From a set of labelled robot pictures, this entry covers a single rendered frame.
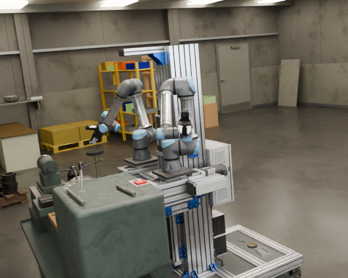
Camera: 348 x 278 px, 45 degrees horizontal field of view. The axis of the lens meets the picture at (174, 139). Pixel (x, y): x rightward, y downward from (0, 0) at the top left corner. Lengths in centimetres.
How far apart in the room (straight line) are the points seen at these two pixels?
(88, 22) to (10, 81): 249
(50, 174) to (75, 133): 623
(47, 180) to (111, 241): 178
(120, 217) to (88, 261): 26
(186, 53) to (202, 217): 128
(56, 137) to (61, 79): 187
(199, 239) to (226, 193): 43
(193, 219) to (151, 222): 111
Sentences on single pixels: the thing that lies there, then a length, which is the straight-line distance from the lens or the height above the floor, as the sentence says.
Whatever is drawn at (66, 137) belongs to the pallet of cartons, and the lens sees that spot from 998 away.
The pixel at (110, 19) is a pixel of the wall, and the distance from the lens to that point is 1166.
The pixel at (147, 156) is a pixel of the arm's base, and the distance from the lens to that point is 332.
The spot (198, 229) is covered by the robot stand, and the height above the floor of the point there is 59.
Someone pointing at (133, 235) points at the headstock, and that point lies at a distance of 221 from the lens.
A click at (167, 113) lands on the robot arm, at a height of 160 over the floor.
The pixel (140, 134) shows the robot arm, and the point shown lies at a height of 137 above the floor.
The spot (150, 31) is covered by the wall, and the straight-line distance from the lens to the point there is 1212.
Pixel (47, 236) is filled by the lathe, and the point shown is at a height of 54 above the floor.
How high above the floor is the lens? 196
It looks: 11 degrees down
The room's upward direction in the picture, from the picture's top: 5 degrees counter-clockwise
